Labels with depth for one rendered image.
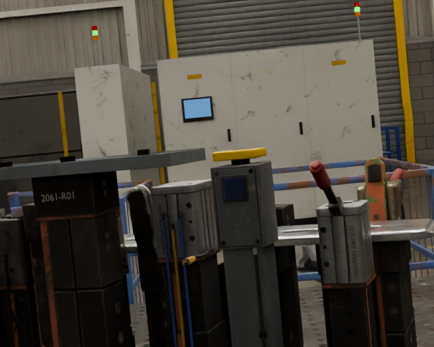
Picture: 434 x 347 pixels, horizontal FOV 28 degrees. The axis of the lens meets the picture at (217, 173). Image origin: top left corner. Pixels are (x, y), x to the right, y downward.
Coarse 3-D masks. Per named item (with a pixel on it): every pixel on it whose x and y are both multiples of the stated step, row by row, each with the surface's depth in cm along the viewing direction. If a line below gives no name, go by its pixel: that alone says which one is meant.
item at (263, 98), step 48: (288, 48) 954; (336, 48) 953; (192, 96) 955; (240, 96) 955; (288, 96) 955; (336, 96) 956; (192, 144) 958; (240, 144) 958; (288, 144) 958; (336, 144) 958; (288, 192) 961; (336, 192) 961
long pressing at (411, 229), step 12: (288, 228) 156; (300, 228) 155; (312, 228) 153; (384, 228) 144; (396, 228) 143; (408, 228) 141; (420, 228) 140; (432, 228) 141; (132, 240) 161; (288, 240) 143; (300, 240) 142; (312, 240) 141; (372, 240) 138; (384, 240) 137; (396, 240) 137; (132, 252) 152
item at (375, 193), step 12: (372, 168) 159; (384, 168) 160; (372, 180) 159; (384, 180) 159; (372, 192) 159; (384, 192) 158; (372, 204) 159; (384, 204) 158; (372, 216) 159; (384, 216) 158; (372, 228) 159
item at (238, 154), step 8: (216, 152) 117; (224, 152) 116; (232, 152) 116; (240, 152) 116; (248, 152) 115; (256, 152) 116; (264, 152) 119; (216, 160) 117; (224, 160) 117; (232, 160) 118; (240, 160) 118; (248, 160) 118
